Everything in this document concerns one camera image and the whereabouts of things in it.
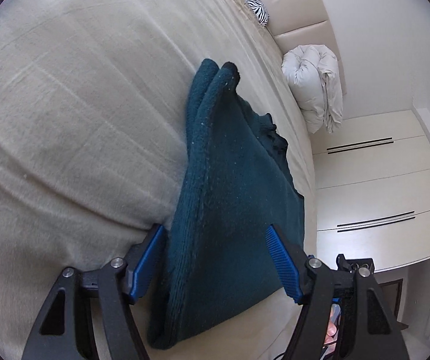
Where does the dark teal knit sweater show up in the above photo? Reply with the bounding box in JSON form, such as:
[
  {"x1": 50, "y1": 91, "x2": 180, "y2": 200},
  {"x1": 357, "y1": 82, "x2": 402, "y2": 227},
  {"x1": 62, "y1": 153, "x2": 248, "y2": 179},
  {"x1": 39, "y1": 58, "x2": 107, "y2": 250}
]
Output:
[{"x1": 148, "y1": 59, "x2": 304, "y2": 350}]

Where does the person's right hand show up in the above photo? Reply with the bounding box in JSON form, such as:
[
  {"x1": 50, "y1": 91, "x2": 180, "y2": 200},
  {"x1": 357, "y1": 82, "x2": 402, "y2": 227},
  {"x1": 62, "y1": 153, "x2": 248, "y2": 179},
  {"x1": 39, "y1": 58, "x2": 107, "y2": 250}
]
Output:
[{"x1": 324, "y1": 304, "x2": 340, "y2": 349}]

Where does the cream wardrobe with drawers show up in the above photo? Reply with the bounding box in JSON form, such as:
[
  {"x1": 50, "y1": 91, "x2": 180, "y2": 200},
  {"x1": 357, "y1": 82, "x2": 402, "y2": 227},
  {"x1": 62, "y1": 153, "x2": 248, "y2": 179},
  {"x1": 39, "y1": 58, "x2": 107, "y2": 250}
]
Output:
[{"x1": 311, "y1": 111, "x2": 430, "y2": 272}]

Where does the beige bed cover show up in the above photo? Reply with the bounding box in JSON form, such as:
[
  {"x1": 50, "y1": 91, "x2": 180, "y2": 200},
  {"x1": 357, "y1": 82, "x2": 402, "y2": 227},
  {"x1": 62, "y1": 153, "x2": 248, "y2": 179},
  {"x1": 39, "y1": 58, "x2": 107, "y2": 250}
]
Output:
[{"x1": 0, "y1": 0, "x2": 317, "y2": 359}]

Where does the white rolled duvet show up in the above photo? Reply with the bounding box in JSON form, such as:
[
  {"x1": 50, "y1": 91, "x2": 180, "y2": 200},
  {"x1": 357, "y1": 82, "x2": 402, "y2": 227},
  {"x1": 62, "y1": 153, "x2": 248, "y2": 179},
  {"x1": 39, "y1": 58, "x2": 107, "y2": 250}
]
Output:
[{"x1": 281, "y1": 45, "x2": 343, "y2": 134}]

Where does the cream padded headboard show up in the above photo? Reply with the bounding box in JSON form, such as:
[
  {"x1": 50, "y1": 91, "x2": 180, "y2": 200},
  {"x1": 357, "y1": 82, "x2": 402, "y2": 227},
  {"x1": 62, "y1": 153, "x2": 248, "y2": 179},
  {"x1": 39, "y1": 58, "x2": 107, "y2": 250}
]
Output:
[{"x1": 261, "y1": 0, "x2": 347, "y2": 94}]

